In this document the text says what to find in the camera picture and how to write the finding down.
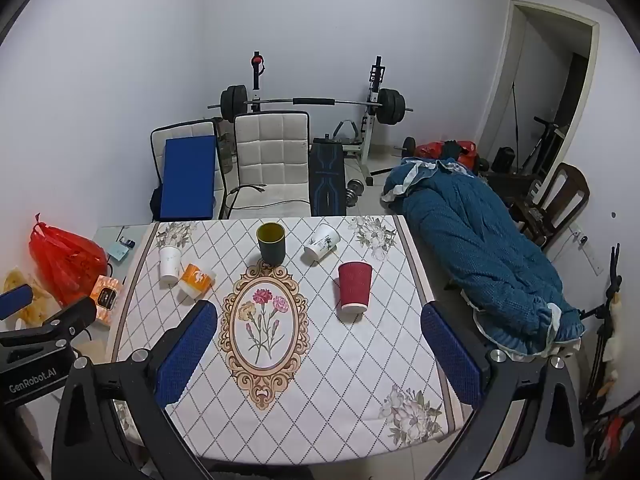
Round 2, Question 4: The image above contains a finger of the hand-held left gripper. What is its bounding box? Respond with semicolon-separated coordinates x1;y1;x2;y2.
0;283;34;322
0;296;97;350

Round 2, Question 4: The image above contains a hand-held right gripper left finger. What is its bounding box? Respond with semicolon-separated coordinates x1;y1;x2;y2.
51;300;219;480

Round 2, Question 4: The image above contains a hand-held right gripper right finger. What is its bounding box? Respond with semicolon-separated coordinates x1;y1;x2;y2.
421;301;587;480

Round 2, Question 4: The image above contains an orange paper cup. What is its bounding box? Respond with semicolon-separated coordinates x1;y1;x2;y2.
179;263;217;299

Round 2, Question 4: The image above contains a plain white paper cup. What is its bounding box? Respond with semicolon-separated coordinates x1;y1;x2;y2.
159;245;182;282

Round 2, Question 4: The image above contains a red ribbed paper cup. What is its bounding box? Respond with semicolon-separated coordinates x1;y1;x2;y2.
337;261;374;311

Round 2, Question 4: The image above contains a dark green cup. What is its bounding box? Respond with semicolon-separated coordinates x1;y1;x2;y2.
256;222;286;265

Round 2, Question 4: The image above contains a white cup with plant print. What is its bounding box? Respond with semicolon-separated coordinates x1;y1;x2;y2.
303;223;341;262

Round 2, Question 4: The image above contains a yellow plastic bag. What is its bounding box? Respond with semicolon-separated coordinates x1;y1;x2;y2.
4;269;57;327

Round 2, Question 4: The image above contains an orange tissue box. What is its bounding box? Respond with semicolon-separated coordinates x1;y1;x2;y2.
91;275;124;329

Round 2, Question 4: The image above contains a red plastic bag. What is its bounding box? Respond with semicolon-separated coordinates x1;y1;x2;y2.
29;214;110;307

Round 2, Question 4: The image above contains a teal quilted blanket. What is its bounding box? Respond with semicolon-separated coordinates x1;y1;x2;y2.
382;157;586;359

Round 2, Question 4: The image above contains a floral diamond-pattern tablecloth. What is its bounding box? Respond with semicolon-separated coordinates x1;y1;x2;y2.
111;215;458;463

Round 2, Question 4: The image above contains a black tripod stand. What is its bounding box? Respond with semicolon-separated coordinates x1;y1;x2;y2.
579;244;624;411

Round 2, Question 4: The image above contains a blue cushion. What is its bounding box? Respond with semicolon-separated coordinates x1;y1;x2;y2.
160;136;219;221

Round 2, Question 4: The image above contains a white quilted chair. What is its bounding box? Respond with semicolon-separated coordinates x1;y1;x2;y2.
150;119;224;221
227;111;312;220

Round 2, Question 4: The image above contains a dark wooden chair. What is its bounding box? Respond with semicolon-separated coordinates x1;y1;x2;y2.
509;162;591;252

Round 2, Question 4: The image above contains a black weight bench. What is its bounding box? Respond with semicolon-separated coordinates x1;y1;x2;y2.
308;136;347;217

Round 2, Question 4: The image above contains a black kick scooter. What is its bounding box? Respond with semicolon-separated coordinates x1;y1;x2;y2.
520;116;569;172

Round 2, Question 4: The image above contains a white barbell rack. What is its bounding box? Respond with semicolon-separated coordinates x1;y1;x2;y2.
249;51;387;187

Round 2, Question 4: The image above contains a barbell with black plates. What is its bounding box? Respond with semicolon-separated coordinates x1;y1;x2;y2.
207;86;414;126

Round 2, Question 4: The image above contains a white wall outlet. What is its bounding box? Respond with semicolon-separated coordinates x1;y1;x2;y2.
569;224;604;277

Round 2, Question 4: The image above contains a black cable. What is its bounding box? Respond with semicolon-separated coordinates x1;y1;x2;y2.
222;183;269;219

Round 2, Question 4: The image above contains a white door frame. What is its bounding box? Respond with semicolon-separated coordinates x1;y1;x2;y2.
477;0;600;163

